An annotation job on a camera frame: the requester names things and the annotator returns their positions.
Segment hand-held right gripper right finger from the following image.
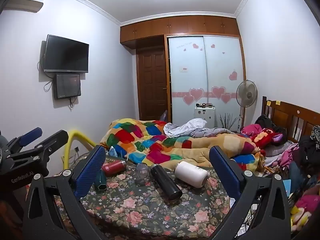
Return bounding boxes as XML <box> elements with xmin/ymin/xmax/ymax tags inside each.
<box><xmin>209</xmin><ymin>145</ymin><xmax>293</xmax><ymax>240</ymax></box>

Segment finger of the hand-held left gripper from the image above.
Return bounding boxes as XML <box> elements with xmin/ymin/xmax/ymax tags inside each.
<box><xmin>4</xmin><ymin>127</ymin><xmax>43</xmax><ymax>156</ymax></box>
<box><xmin>5</xmin><ymin>129</ymin><xmax>70</xmax><ymax>165</ymax></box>

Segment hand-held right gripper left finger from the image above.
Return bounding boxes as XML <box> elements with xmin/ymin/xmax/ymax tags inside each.
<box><xmin>24</xmin><ymin>145</ymin><xmax>108</xmax><ymax>240</ymax></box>

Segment green hexagonal cup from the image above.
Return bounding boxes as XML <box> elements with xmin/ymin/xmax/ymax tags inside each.
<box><xmin>94</xmin><ymin>170</ymin><xmax>108</xmax><ymax>190</ymax></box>

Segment white cup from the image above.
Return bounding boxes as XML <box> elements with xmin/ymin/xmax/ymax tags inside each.
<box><xmin>174</xmin><ymin>161</ymin><xmax>209</xmax><ymax>188</ymax></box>

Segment clear glass cup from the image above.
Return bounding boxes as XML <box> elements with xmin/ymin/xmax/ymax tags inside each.
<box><xmin>135</xmin><ymin>163</ymin><xmax>150</xmax><ymax>186</ymax></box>

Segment black thermos cup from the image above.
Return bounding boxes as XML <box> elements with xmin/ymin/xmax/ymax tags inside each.
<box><xmin>150</xmin><ymin>164</ymin><xmax>183</xmax><ymax>201</ymax></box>

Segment yellow tube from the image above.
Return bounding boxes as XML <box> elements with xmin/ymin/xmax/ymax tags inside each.
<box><xmin>62</xmin><ymin>129</ymin><xmax>98</xmax><ymax>171</ymax></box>

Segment red bottle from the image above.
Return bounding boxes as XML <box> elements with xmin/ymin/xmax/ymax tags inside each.
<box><xmin>101</xmin><ymin>160</ymin><xmax>127</xmax><ymax>177</ymax></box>

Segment pink cloth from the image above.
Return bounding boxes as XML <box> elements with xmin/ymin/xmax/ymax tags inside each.
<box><xmin>240</xmin><ymin>124</ymin><xmax>263</xmax><ymax>137</ymax></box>

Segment dried twigs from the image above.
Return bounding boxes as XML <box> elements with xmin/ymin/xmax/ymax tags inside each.
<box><xmin>219</xmin><ymin>113</ymin><xmax>239</xmax><ymax>132</ymax></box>

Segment red plush toy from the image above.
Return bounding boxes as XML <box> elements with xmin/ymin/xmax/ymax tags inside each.
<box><xmin>251</xmin><ymin>128</ymin><xmax>287</xmax><ymax>151</ymax></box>

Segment grey striped cloth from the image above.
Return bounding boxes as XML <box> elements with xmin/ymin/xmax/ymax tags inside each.
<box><xmin>164</xmin><ymin>118</ymin><xmax>233</xmax><ymax>138</ymax></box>

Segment small white cabinet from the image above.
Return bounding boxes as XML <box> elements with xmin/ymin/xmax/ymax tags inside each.
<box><xmin>194</xmin><ymin>104</ymin><xmax>216</xmax><ymax>128</ymax></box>

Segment black bag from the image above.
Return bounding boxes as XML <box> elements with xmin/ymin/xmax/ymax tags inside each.
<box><xmin>254</xmin><ymin>115</ymin><xmax>275</xmax><ymax>131</ymax></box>

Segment colourful patchwork blanket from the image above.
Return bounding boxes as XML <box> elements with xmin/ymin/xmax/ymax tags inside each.
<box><xmin>100</xmin><ymin>119</ymin><xmax>266</xmax><ymax>173</ymax></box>

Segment floral bed sheet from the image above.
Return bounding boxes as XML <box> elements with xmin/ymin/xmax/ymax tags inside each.
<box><xmin>54</xmin><ymin>152</ymin><xmax>242</xmax><ymax>240</ymax></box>

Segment standing fan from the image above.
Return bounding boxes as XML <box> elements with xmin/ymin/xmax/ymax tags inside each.
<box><xmin>236</xmin><ymin>80</ymin><xmax>258</xmax><ymax>131</ymax></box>

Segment wooden headboard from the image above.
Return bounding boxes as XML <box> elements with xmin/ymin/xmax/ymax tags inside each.
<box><xmin>261</xmin><ymin>96</ymin><xmax>320</xmax><ymax>144</ymax></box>

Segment black clothing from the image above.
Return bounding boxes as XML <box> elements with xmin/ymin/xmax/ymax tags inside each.
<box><xmin>297</xmin><ymin>125</ymin><xmax>320</xmax><ymax>167</ymax></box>

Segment pink plush toy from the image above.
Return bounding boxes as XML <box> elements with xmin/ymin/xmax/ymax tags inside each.
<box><xmin>295</xmin><ymin>187</ymin><xmax>320</xmax><ymax>212</ymax></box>

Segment yellow plush toy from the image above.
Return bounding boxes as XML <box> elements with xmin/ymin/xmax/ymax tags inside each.
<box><xmin>291</xmin><ymin>205</ymin><xmax>312</xmax><ymax>232</ymax></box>

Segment wooden wardrobe with sliding doors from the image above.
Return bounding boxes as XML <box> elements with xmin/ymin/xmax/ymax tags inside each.
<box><xmin>120</xmin><ymin>15</ymin><xmax>248</xmax><ymax>133</ymax></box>

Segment brown wooden door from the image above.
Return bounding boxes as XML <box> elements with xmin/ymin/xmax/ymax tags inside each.
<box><xmin>136</xmin><ymin>47</ymin><xmax>168</xmax><ymax>122</ymax></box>

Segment television cable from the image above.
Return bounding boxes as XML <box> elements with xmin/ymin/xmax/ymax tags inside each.
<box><xmin>38</xmin><ymin>60</ymin><xmax>54</xmax><ymax>92</ymax></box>

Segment small black wall monitor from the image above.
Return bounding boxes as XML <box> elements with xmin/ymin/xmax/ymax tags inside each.
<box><xmin>53</xmin><ymin>73</ymin><xmax>82</xmax><ymax>100</ymax></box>

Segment black wall television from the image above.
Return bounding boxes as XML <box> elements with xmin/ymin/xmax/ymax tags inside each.
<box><xmin>40</xmin><ymin>34</ymin><xmax>90</xmax><ymax>73</ymax></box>

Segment wall air conditioner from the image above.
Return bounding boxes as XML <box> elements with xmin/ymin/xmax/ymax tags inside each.
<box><xmin>5</xmin><ymin>0</ymin><xmax>44</xmax><ymax>13</ymax></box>

